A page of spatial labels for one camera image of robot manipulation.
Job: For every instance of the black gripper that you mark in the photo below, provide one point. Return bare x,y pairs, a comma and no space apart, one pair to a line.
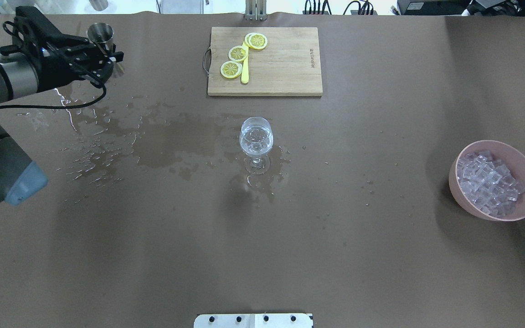
58,71

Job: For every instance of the steel jigger measuring cup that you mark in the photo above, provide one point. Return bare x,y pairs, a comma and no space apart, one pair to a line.
102,35

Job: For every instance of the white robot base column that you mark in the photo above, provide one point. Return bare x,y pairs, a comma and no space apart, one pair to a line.
254,320

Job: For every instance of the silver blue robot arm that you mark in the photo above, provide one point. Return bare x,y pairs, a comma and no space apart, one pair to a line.
20,176

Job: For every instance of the pink bowl of ice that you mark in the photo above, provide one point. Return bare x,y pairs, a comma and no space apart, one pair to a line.
487,180

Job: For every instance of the clear wine glass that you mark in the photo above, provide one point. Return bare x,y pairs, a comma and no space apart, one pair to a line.
256,141

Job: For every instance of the yellow lemon slice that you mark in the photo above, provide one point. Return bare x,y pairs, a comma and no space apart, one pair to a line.
231,69
238,53
256,41

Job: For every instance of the yellow plastic knife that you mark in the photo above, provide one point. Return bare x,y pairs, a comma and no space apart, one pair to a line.
245,76

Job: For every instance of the wooden cutting board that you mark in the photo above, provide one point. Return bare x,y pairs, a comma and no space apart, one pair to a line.
289,65

